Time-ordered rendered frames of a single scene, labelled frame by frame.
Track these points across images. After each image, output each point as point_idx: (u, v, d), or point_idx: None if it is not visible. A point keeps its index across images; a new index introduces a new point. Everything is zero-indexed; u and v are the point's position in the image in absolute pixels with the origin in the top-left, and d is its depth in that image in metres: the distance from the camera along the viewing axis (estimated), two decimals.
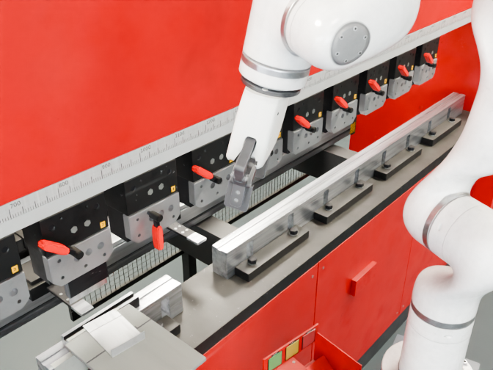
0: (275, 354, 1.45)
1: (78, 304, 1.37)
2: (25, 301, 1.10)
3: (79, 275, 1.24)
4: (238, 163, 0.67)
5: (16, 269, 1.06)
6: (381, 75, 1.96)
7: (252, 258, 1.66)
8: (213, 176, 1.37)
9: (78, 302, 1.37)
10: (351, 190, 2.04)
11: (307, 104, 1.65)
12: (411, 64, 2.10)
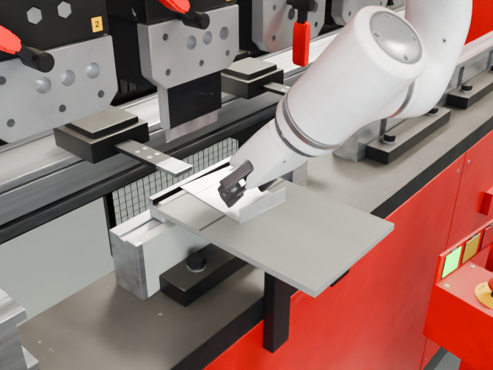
0: (454, 249, 0.97)
1: (167, 162, 0.88)
2: (110, 97, 0.62)
3: (184, 91, 0.75)
4: (223, 180, 0.68)
5: (99, 24, 0.58)
6: None
7: (389, 133, 1.18)
8: None
9: (166, 160, 0.89)
10: (486, 75, 1.56)
11: None
12: None
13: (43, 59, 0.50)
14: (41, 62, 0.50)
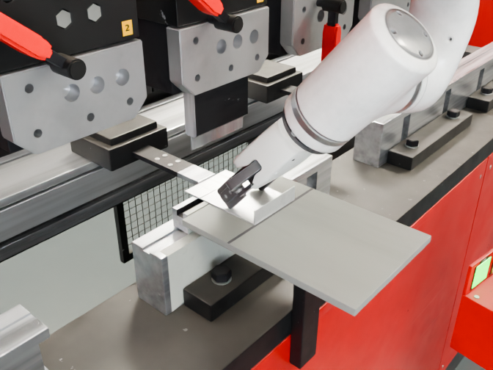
0: (484, 260, 0.94)
1: (189, 169, 0.85)
2: (139, 104, 0.59)
3: (211, 97, 0.72)
4: (230, 180, 0.68)
5: (129, 28, 0.55)
6: None
7: (412, 139, 1.15)
8: None
9: (187, 167, 0.86)
10: None
11: None
12: None
13: (75, 65, 0.47)
14: (72, 70, 0.47)
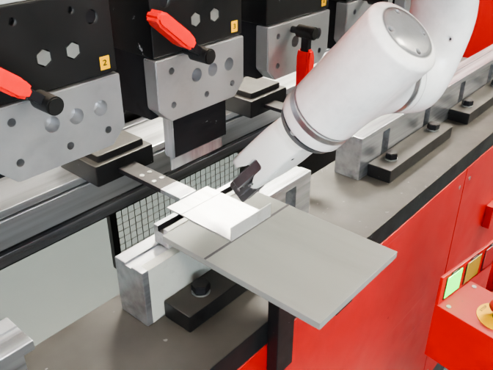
0: (455, 271, 0.98)
1: (172, 186, 0.89)
2: (117, 132, 0.63)
3: (189, 120, 0.76)
4: (235, 180, 0.70)
5: (106, 62, 0.59)
6: None
7: (391, 152, 1.19)
8: None
9: (170, 183, 0.90)
10: (486, 89, 1.56)
11: None
12: None
13: (53, 103, 0.51)
14: (50, 106, 0.51)
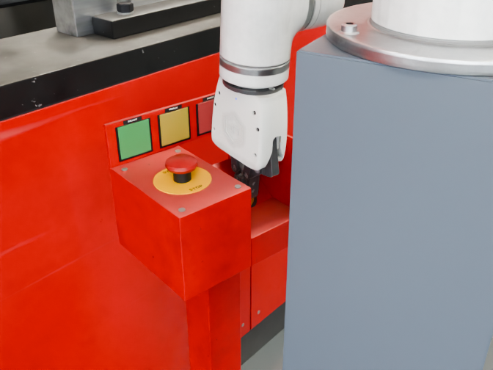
0: (133, 120, 0.72)
1: None
2: None
3: None
4: (273, 172, 0.71)
5: None
6: None
7: (123, 3, 0.93)
8: None
9: None
10: None
11: None
12: None
13: None
14: None
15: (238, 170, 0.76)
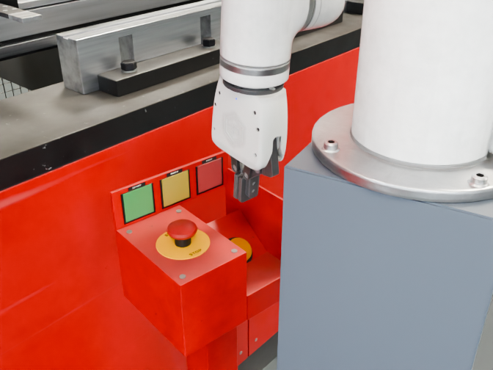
0: (137, 186, 0.78)
1: None
2: None
3: None
4: (273, 172, 0.71)
5: None
6: None
7: (127, 62, 0.99)
8: None
9: None
10: None
11: None
12: None
13: None
14: None
15: (238, 170, 0.76)
